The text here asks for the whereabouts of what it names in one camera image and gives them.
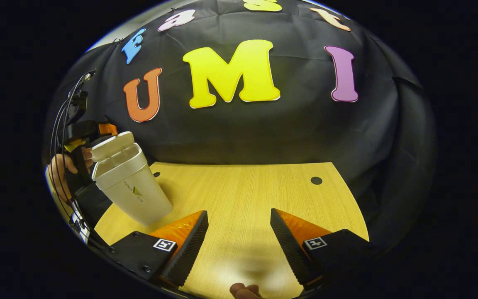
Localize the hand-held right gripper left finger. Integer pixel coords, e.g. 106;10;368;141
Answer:
108;210;209;289

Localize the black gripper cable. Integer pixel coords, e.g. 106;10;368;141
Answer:
49;70;98;248

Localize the wooden desktop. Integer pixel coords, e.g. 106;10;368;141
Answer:
94;162;369;299

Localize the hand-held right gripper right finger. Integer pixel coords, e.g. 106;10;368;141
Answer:
270;208;378;291

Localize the white desktop garbage bin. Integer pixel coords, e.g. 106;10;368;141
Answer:
90;131;174;227

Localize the black backdrop cloth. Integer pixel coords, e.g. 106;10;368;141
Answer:
42;0;437;250

